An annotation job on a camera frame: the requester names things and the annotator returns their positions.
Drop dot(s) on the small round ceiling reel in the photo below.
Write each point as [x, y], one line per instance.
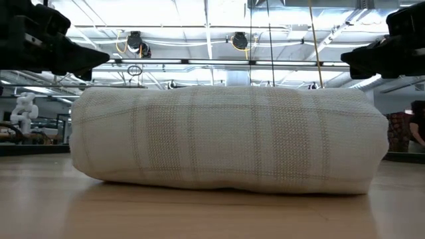
[312, 86]

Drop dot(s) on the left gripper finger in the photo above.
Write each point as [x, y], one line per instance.
[76, 56]
[86, 74]

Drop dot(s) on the patterned red rug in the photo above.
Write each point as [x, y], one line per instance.
[398, 132]

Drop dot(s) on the person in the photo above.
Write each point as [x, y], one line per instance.
[418, 123]

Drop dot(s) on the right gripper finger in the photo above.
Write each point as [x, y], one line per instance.
[375, 59]

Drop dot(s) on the black metal cage frame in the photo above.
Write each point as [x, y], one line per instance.
[63, 127]

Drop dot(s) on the white beige plaid towel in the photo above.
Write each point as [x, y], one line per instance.
[232, 139]

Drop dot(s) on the black curved hoop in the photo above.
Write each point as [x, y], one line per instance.
[13, 127]

